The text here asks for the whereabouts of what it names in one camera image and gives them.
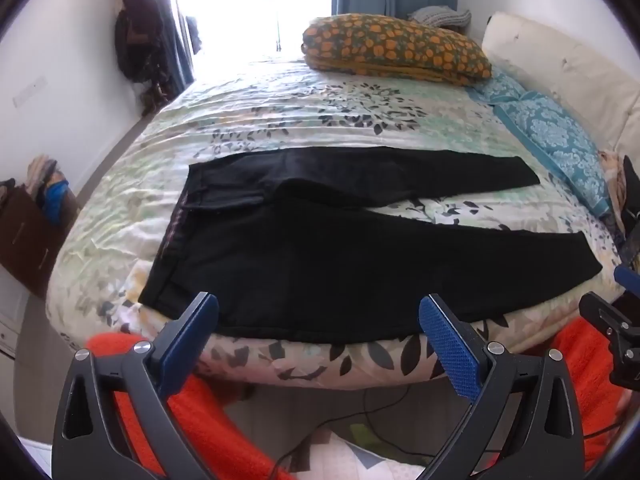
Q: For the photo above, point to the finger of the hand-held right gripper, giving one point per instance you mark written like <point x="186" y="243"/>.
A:
<point x="627" y="276"/>
<point x="607" y="327"/>

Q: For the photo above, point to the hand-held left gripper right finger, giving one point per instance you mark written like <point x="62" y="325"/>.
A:
<point x="450" y="345"/>

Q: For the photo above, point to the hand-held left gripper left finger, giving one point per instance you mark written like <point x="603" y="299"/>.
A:
<point x="192" y="340"/>

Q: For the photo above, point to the black pants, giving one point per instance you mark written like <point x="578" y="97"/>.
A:
<point x="300" y="260"/>

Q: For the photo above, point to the orange fleece cloth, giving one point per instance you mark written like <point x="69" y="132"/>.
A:
<point x="210" y="425"/>

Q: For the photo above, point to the beige cloth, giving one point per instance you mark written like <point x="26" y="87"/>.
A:
<point x="612" y="180"/>

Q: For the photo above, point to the patchwork mat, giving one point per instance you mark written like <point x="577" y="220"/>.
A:
<point x="350" y="455"/>

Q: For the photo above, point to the teal patterned pillow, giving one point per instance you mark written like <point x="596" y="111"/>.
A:
<point x="545" y="130"/>

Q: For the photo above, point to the white drawer unit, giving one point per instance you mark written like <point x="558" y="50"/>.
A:
<point x="11" y="310"/>

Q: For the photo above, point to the brown cabinet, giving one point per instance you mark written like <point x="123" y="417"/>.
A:
<point x="27" y="245"/>

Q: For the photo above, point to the pile of clothes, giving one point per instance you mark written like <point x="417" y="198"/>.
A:
<point x="50" y="190"/>

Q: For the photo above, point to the cream padded headboard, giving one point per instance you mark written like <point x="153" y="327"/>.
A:
<point x="565" y="67"/>

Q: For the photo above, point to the floral bedspread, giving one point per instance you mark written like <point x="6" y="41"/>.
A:
<point x="325" y="110"/>

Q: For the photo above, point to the orange floral pillow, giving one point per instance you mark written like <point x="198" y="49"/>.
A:
<point x="395" y="47"/>

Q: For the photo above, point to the dark hanging clothes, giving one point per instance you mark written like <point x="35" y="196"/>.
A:
<point x="140" y="35"/>

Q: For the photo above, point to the dark curtain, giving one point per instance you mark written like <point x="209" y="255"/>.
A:
<point x="179" y="25"/>

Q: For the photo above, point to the grey striped cloth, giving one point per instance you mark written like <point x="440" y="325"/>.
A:
<point x="442" y="16"/>

